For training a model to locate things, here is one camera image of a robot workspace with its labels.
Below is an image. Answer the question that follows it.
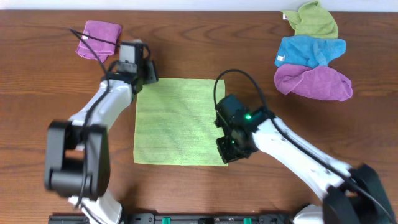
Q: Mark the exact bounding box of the crumpled blue cloth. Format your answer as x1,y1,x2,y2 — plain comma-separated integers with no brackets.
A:
274,35,346,68

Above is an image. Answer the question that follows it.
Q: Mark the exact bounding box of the crumpled green cloth at back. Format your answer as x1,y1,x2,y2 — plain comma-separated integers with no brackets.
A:
281,1,338,39

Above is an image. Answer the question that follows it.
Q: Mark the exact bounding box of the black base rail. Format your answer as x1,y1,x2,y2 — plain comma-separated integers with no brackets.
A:
48,212,290,224

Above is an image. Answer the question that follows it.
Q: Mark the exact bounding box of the crumpled purple cloth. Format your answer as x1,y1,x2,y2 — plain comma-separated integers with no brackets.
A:
274,64,353,101

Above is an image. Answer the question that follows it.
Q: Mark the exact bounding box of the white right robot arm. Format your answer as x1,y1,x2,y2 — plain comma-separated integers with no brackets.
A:
215,95,397,223

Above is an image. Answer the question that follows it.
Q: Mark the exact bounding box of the light green microfiber cloth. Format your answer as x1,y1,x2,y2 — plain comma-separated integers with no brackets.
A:
134,78,225,166

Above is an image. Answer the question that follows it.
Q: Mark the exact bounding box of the folded purple cloth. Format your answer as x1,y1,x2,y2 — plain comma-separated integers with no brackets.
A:
77,20,122,62

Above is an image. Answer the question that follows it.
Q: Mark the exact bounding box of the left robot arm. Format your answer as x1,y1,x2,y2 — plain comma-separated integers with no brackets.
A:
44,39,159,224

